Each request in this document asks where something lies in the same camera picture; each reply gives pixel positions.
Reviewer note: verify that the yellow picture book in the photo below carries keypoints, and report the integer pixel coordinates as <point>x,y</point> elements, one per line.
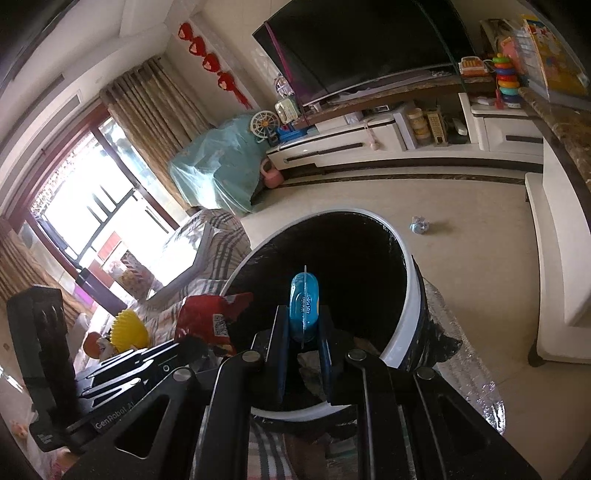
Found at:
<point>554,55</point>

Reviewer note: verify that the pale green toy register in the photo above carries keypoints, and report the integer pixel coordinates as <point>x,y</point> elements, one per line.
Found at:
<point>286,110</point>

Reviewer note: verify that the blue toy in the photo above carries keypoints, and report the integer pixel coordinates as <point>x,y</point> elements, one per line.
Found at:
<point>291,134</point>

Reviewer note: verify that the yellow ridged toy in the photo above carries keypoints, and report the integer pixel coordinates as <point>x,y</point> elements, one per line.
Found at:
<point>129,330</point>

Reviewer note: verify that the crumpled wrapper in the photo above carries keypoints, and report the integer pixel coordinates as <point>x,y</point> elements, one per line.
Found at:
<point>419,225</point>

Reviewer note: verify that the white television cabinet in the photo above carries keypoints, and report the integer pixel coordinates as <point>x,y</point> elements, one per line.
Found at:
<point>351,138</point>

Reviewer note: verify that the beige curtain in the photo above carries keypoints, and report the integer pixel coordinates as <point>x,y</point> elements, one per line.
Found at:
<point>157,124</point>
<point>27,272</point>

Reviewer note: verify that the clear cookie jar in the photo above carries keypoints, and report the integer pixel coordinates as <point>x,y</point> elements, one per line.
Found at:
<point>136,277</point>

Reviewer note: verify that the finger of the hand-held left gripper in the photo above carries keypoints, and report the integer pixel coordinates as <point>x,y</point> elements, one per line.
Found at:
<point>138,357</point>
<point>124,385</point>

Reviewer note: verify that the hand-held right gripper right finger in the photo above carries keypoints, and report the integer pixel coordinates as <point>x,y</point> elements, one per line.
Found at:
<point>326,369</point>

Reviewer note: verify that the red hanging wall ornament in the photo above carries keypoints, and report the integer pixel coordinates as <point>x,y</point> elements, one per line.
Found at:
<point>212,62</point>

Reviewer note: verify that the plaid tablecloth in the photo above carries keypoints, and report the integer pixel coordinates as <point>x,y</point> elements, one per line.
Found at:
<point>207,249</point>

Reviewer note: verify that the stack of tape rolls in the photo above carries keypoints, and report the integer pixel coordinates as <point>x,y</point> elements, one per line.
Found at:
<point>418,123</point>

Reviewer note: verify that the toy ferris wheel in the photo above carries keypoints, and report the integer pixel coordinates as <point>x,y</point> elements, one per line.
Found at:
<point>264,124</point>

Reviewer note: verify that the clear bubble wrap sheet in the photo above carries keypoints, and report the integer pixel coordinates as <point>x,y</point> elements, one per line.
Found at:
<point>466,360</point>

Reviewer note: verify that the blue snack packet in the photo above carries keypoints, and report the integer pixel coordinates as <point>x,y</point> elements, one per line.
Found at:
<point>302,304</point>

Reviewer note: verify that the beige remote control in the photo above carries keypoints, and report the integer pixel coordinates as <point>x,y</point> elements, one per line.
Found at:
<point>436,129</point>

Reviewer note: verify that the orange round thing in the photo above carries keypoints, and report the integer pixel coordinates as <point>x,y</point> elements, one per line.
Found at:
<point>98,346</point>

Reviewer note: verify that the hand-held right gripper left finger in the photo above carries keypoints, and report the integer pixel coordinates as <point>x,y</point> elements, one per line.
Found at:
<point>281,360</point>

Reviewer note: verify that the white bin with black bag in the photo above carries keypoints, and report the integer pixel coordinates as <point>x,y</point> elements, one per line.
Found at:
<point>411,300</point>

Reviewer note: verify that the pink brush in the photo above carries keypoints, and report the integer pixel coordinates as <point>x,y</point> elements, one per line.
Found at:
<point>371,138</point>

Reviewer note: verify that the dark red snack packet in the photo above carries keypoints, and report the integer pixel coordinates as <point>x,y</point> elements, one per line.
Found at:
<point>207,318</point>

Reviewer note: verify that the white side cabinet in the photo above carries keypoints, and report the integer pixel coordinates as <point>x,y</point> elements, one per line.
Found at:
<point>558,221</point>

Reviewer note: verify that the glass balcony door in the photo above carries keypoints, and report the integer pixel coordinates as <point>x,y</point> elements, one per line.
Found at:
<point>92,194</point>

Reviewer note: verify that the black flat television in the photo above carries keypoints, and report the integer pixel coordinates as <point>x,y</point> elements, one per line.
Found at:
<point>369,41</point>

